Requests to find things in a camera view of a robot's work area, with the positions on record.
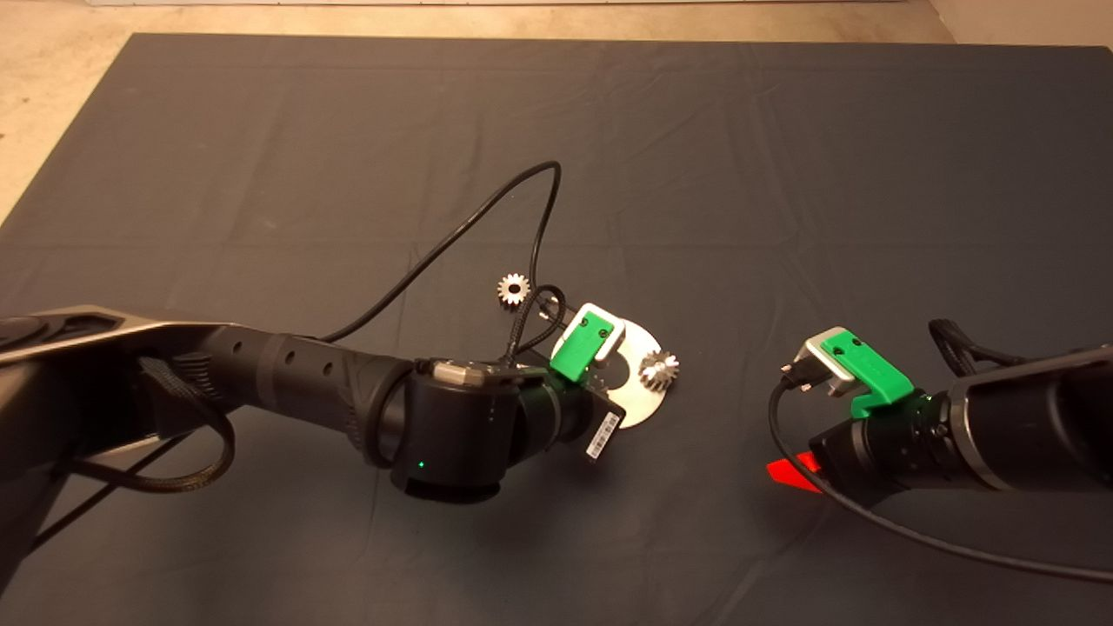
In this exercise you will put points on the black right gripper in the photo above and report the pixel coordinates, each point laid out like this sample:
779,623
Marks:
891,452

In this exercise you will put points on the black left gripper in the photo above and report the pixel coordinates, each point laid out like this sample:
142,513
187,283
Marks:
591,426

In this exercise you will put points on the small steel planetary gear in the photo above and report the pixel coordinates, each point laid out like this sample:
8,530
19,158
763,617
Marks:
506,298
658,374

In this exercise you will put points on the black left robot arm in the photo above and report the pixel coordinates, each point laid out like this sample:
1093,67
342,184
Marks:
296,378

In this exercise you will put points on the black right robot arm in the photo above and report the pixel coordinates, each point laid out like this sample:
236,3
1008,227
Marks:
1035,426

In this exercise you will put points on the round metal carrier plate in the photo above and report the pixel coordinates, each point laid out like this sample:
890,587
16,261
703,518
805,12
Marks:
648,404

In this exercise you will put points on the dark grey table cloth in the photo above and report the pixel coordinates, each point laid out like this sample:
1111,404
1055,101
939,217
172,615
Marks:
556,539

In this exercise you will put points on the green left camera mount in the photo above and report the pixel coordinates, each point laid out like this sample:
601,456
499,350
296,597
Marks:
574,348

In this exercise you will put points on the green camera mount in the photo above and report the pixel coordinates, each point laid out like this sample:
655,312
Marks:
574,348
878,374

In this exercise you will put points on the silver left camera box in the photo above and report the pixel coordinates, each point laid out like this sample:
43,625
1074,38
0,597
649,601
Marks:
616,335

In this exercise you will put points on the silver camera box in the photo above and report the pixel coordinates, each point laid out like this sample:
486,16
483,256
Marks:
616,335
826,356

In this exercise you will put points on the silver right camera box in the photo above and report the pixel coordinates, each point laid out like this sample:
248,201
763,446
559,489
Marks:
826,356

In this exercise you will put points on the green right camera mount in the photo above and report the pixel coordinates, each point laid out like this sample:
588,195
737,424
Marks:
878,374

